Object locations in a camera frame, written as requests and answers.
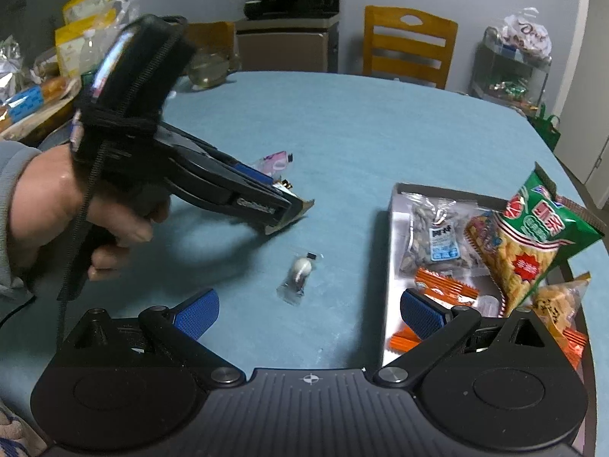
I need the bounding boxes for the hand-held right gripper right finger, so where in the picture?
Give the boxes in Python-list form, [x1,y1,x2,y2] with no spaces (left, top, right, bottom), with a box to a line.
[373,289,560,387]

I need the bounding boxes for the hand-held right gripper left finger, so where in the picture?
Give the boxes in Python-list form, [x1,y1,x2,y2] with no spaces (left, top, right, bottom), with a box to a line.
[62,288,244,386]

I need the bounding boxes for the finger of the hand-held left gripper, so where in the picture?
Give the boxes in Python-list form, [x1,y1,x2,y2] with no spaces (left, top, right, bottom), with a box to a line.
[163,123,275,187]
[182,161,306,230]

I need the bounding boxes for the orange packet with white label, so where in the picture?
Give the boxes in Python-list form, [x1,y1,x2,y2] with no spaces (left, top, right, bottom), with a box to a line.
[413,268,480,306]

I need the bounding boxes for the gold cracker packet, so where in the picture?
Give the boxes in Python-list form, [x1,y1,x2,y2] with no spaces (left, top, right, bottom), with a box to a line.
[263,189,318,237]

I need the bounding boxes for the metal tray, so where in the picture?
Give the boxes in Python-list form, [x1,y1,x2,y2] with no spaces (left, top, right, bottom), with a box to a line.
[381,182,601,378]

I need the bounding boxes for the orange packet with brown print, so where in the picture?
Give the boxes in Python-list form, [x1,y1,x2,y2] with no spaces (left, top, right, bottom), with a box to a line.
[565,328,590,369]

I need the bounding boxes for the person's left forearm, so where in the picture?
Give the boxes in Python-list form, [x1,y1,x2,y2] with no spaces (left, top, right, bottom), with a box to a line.
[0,139,45,304]

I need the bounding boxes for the person's left hand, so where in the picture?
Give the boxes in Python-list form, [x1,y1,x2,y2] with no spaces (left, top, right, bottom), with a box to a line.
[10,145,171,281]

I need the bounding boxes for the pink candy packet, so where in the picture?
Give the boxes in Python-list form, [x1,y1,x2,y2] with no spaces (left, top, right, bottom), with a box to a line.
[249,151,294,182]

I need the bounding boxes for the clear water bottle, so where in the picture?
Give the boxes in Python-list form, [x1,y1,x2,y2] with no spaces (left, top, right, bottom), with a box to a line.
[77,27,104,75]

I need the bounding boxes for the small clear packet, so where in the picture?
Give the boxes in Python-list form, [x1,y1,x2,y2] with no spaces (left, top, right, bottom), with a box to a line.
[475,294,506,318]

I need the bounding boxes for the clear sunflower seed packet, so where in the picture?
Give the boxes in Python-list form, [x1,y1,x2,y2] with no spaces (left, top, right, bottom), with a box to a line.
[398,192,477,280]

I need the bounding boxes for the glass bowl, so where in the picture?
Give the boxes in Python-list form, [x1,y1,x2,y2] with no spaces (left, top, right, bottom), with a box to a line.
[186,49,242,91]

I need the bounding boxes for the small white candy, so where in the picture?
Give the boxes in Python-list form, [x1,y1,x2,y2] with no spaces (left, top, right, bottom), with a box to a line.
[276,250,321,305]

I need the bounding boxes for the red yellow snack packet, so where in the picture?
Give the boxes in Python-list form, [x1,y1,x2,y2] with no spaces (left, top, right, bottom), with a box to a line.
[463,211,501,273]

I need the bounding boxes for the clear plastic bag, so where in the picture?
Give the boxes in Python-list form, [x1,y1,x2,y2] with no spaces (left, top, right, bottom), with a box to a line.
[111,0,142,30]

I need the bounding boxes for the bread packet with blue label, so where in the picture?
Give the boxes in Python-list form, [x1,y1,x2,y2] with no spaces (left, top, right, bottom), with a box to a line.
[0,75,80,125]

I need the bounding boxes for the wooden chair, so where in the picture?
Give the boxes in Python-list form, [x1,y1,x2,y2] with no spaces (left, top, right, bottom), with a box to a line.
[363,5,459,91]
[182,20,239,64]

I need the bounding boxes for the crinkled foil bag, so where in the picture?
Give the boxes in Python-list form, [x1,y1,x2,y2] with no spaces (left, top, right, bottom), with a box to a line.
[0,35,37,106]

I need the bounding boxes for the green snack bag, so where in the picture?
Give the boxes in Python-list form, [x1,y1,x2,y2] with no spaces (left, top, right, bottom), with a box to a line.
[491,161,607,318]

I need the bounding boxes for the patterned cloth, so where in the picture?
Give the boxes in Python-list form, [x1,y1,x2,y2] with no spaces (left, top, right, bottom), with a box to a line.
[0,399,49,457]

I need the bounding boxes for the green shopping bag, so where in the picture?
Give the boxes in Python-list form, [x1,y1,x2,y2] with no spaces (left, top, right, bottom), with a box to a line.
[527,104,563,152]

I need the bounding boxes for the green candy packets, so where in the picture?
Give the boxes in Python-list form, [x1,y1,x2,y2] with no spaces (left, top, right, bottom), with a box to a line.
[489,77,530,101]

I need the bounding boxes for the metal cart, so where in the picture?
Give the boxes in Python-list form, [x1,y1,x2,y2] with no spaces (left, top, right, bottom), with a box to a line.
[467,25,553,116]

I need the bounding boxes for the white plastic bag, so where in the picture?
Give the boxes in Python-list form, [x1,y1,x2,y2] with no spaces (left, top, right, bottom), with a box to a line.
[502,7,553,56]

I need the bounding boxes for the black cable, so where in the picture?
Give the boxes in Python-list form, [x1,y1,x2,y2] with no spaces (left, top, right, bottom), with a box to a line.
[0,294,38,330]

